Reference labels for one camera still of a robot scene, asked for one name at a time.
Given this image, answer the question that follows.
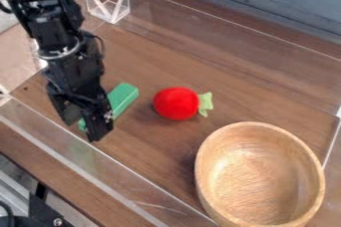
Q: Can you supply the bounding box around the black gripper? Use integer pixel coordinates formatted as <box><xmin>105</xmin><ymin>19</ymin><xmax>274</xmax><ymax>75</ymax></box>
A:
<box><xmin>41</xmin><ymin>35</ymin><xmax>113</xmax><ymax>141</ymax></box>

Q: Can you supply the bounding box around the green rectangular block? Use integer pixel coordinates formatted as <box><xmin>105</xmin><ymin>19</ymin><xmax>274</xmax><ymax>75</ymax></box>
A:
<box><xmin>78</xmin><ymin>83</ymin><xmax>140</xmax><ymax>132</ymax></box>

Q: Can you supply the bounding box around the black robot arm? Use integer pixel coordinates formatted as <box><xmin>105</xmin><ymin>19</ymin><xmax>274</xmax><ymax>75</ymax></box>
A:
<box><xmin>0</xmin><ymin>0</ymin><xmax>113</xmax><ymax>141</ymax></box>

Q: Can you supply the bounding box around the brown wooden bowl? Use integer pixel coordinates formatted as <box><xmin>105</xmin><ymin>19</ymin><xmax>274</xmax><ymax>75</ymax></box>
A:
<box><xmin>193</xmin><ymin>121</ymin><xmax>324</xmax><ymax>227</ymax></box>

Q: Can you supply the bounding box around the red plush tomato toy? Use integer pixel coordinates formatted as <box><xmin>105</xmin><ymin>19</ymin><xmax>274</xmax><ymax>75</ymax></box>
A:
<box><xmin>153</xmin><ymin>87</ymin><xmax>212</xmax><ymax>120</ymax></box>

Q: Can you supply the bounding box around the clear acrylic front wall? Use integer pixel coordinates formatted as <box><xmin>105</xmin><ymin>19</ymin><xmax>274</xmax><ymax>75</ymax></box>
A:
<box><xmin>0</xmin><ymin>96</ymin><xmax>216</xmax><ymax>227</ymax></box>

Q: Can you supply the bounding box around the black clamp with cable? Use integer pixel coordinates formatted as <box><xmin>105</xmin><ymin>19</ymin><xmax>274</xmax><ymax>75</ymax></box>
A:
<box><xmin>0</xmin><ymin>194</ymin><xmax>74</xmax><ymax>227</ymax></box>

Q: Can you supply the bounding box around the clear acrylic corner bracket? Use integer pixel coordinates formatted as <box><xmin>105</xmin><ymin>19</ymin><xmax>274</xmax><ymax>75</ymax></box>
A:
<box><xmin>85</xmin><ymin>0</ymin><xmax>131</xmax><ymax>24</ymax></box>

